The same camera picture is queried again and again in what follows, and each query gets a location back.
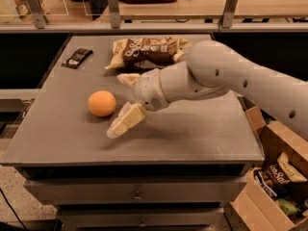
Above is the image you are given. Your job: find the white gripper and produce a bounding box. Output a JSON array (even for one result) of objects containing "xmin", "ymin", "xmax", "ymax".
[{"xmin": 106, "ymin": 69, "xmax": 169, "ymax": 139}]

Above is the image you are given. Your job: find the orange fruit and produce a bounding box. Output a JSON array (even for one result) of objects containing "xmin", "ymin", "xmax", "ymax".
[{"xmin": 88, "ymin": 90, "xmax": 116, "ymax": 116}]

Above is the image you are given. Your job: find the brown chip bag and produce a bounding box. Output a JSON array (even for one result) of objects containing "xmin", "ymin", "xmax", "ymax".
[
  {"xmin": 253, "ymin": 152, "xmax": 307, "ymax": 198},
  {"xmin": 106, "ymin": 37, "xmax": 192, "ymax": 69}
]

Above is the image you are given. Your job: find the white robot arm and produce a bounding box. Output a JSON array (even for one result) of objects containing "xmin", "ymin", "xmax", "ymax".
[{"xmin": 107, "ymin": 40, "xmax": 308, "ymax": 140}]

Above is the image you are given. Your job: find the brown chip bag in box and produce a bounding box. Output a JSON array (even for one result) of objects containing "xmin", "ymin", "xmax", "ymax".
[{"xmin": 253, "ymin": 152, "xmax": 307, "ymax": 198}]

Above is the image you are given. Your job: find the green snack bag in box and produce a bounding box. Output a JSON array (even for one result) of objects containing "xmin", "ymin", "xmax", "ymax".
[{"xmin": 275, "ymin": 198, "xmax": 300, "ymax": 216}]

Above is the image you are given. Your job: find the dark snack bar wrapper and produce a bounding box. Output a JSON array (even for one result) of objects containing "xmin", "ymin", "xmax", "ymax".
[{"xmin": 62, "ymin": 48, "xmax": 93, "ymax": 69}]

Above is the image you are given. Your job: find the upper grey drawer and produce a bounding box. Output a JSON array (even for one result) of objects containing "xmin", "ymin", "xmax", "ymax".
[{"xmin": 24, "ymin": 177, "xmax": 246, "ymax": 206}]

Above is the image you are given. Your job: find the grey drawer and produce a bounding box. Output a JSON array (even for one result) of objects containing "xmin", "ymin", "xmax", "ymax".
[
  {"xmin": 24, "ymin": 177, "xmax": 246, "ymax": 206},
  {"xmin": 57, "ymin": 208, "xmax": 224, "ymax": 228}
]

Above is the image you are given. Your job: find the lower grey drawer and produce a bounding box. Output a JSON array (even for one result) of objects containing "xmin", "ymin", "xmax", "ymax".
[{"xmin": 57, "ymin": 208, "xmax": 224, "ymax": 228}]

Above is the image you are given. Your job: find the cardboard box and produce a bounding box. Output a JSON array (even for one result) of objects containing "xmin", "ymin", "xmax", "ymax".
[{"xmin": 231, "ymin": 106, "xmax": 308, "ymax": 231}]

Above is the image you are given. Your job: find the middle metal bracket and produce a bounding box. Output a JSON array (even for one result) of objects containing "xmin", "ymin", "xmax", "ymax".
[{"xmin": 107, "ymin": 0, "xmax": 121, "ymax": 29}]

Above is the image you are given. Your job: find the metal bracket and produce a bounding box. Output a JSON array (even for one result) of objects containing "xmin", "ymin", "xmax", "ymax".
[
  {"xmin": 26, "ymin": 0, "xmax": 48, "ymax": 29},
  {"xmin": 219, "ymin": 0, "xmax": 238, "ymax": 28},
  {"xmin": 107, "ymin": 0, "xmax": 121, "ymax": 29}
]

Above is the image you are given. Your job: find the right metal bracket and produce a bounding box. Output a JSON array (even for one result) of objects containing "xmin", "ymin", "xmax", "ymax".
[{"xmin": 219, "ymin": 0, "xmax": 238, "ymax": 28}]

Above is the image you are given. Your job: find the left metal bracket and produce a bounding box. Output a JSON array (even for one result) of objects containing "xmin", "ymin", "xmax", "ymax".
[{"xmin": 26, "ymin": 0, "xmax": 48, "ymax": 29}]

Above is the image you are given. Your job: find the black floor cable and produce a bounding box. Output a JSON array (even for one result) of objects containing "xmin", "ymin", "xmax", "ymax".
[{"xmin": 0, "ymin": 188, "xmax": 29, "ymax": 231}]

